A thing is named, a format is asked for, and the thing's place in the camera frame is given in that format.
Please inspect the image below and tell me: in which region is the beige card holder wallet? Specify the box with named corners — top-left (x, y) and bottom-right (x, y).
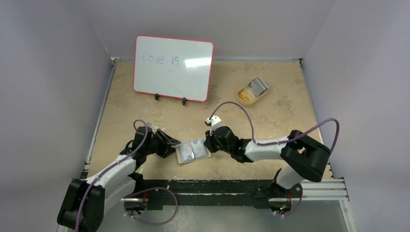
top-left (175, 138), bottom-right (212, 164)

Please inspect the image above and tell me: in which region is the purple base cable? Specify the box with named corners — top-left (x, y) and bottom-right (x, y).
top-left (123, 188), bottom-right (179, 227)
top-left (272, 186), bottom-right (305, 218)

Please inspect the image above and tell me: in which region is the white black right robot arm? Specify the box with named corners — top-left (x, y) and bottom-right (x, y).
top-left (204, 126), bottom-right (331, 197)

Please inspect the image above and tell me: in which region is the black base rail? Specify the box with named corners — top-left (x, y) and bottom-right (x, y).
top-left (114, 169), bottom-right (303, 212)

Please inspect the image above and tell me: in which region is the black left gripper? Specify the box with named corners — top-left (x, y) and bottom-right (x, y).
top-left (144, 130), bottom-right (180, 158)

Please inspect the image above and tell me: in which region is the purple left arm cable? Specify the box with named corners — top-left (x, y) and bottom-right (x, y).
top-left (74, 119), bottom-right (149, 232)

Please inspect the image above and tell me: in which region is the aluminium extrusion frame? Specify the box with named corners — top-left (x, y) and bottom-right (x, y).
top-left (301, 179), bottom-right (349, 201)

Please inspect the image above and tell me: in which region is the pink framed whiteboard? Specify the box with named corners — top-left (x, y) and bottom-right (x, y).
top-left (132, 35), bottom-right (214, 102)

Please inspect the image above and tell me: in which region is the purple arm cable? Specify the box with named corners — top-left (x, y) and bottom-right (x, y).
top-left (209, 101), bottom-right (340, 154)
top-left (74, 119), bottom-right (149, 232)

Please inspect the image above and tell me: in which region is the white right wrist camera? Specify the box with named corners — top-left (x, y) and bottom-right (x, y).
top-left (205, 116), bottom-right (222, 131)

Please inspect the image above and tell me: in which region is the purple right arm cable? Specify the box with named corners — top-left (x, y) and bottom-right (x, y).
top-left (209, 101), bottom-right (340, 154)

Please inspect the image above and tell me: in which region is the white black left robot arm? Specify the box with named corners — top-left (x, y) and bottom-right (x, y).
top-left (57, 126), bottom-right (181, 232)

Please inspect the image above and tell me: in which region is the silver VIP credit card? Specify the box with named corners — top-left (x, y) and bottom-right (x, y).
top-left (177, 142), bottom-right (194, 163)

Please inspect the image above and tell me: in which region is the beige oval card tray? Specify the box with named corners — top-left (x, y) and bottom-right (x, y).
top-left (236, 81), bottom-right (270, 107)

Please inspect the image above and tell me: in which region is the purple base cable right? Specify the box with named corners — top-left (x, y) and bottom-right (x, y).
top-left (272, 186), bottom-right (305, 218)

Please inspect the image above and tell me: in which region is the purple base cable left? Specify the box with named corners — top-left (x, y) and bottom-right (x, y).
top-left (123, 188), bottom-right (179, 227)

